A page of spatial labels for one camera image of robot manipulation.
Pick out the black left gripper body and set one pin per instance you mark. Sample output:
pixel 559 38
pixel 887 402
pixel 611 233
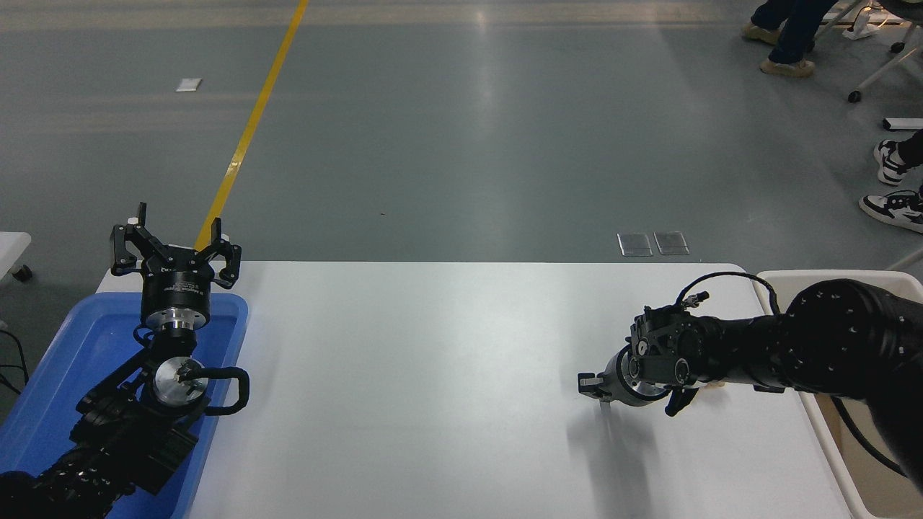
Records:
pixel 177 288

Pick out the blue plastic tray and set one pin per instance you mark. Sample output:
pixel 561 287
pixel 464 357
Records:
pixel 72 346

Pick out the small white wheeled table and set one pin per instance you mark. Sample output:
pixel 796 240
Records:
pixel 11 252

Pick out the metal floor plate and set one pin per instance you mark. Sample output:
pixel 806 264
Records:
pixel 671 243
pixel 635 244

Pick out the large pale bin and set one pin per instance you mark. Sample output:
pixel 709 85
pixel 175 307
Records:
pixel 829 447

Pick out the white metal leg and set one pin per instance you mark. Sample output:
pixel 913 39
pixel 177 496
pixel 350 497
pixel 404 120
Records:
pixel 907 259

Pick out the white flat bar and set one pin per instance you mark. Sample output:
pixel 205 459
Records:
pixel 903 124

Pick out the white power strip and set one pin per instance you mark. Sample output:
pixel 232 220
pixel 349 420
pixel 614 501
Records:
pixel 869 27

